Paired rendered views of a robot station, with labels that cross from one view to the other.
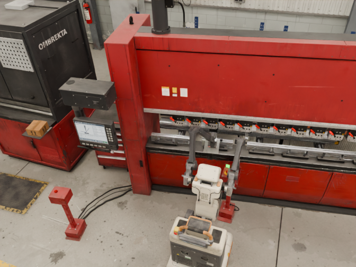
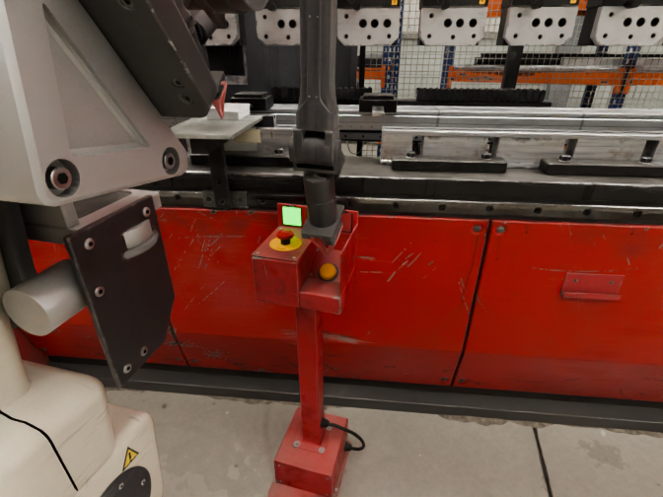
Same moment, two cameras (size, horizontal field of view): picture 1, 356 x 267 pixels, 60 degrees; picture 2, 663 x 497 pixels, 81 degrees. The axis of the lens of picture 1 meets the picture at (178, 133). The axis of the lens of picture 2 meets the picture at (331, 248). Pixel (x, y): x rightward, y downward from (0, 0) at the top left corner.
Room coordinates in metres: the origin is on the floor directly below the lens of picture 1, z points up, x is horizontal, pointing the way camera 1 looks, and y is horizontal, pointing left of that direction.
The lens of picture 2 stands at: (1.72, -0.58, 1.17)
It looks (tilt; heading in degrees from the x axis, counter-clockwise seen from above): 28 degrees down; 354
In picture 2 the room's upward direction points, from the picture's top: straight up
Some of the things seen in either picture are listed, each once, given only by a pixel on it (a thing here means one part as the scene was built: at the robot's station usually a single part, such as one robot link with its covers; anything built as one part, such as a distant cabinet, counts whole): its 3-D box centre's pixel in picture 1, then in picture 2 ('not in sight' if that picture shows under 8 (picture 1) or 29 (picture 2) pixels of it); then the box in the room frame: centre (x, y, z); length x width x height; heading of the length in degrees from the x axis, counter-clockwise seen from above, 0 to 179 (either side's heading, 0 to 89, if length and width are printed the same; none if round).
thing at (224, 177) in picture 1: (231, 175); (307, 255); (2.50, -0.62, 0.75); 0.20 x 0.16 x 0.18; 68
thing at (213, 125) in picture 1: (211, 121); (211, 9); (2.91, -0.41, 1.26); 0.15 x 0.09 x 0.17; 78
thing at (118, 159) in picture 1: (115, 138); not in sight; (3.56, 0.96, 0.50); 0.50 x 0.50 x 1.00; 78
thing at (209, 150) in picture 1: (211, 145); (214, 125); (2.76, -0.40, 1.00); 0.26 x 0.18 x 0.01; 168
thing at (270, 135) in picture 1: (245, 130); (373, 122); (3.11, -0.89, 0.93); 2.30 x 0.14 x 0.10; 78
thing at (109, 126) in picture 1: (97, 132); not in sight; (2.59, 0.87, 1.42); 0.45 x 0.12 x 0.36; 74
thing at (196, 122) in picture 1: (195, 119); not in sight; (2.95, -0.22, 1.26); 0.15 x 0.09 x 0.17; 78
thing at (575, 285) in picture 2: (292, 179); (593, 286); (2.53, -1.40, 0.58); 0.15 x 0.02 x 0.07; 78
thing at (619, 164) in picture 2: (295, 156); (602, 168); (2.63, -1.41, 0.89); 0.30 x 0.05 x 0.03; 78
